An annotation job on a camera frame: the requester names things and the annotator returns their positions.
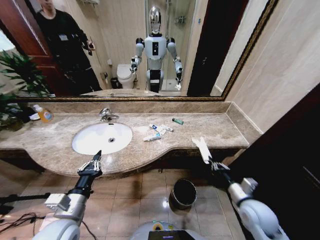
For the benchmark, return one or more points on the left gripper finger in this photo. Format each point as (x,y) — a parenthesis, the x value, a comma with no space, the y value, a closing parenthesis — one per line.
(99,163)
(90,164)

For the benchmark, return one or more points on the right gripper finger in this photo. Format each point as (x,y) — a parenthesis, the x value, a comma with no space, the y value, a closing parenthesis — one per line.
(222,166)
(213,163)

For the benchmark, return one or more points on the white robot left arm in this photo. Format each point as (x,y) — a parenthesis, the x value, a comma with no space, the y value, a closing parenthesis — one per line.
(65,207)

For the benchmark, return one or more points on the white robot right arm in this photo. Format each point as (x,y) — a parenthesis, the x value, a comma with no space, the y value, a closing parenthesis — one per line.
(252,212)

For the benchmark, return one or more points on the white oval sink basin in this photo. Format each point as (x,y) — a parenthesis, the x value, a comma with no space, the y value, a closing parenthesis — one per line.
(100,138)

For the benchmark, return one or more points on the dark round trash bin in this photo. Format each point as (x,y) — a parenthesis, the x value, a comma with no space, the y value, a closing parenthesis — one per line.
(182,195)

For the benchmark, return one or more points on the chrome sink faucet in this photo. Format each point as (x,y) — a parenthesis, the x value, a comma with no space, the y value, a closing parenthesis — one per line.
(106,114)

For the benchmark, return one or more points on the green lighter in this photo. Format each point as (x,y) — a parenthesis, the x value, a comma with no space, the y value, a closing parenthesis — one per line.
(177,121)

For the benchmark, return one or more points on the white toothpaste box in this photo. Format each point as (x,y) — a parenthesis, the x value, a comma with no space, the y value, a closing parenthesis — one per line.
(167,128)

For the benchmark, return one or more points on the white blue toothpaste tube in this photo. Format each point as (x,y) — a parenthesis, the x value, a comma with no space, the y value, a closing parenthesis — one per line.
(152,137)

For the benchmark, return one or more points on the dark wooden door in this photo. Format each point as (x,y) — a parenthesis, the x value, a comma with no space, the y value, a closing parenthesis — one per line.
(287,162)

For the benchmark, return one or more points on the black tripod leg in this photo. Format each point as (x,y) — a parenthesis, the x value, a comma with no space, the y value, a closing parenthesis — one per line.
(22,198)

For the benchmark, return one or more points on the small white blue tube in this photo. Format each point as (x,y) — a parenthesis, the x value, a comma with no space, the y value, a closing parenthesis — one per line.
(156,128)

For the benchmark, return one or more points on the orange hand soap bottle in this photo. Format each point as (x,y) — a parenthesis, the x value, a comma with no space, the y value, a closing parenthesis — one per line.
(45,115)

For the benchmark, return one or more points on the small white soap dish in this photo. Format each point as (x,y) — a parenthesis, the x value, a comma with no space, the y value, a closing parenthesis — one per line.
(34,116)

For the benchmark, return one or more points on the white robot front shell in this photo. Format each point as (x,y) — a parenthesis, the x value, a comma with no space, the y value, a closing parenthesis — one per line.
(162,231)

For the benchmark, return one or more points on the white toilet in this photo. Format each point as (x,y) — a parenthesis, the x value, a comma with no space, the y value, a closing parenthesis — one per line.
(126,75)

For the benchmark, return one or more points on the green leafy plant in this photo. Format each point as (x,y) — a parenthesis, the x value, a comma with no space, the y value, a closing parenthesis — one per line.
(17,75)

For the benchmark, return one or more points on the gold framed wall mirror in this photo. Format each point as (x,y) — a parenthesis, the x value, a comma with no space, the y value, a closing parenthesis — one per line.
(125,50)

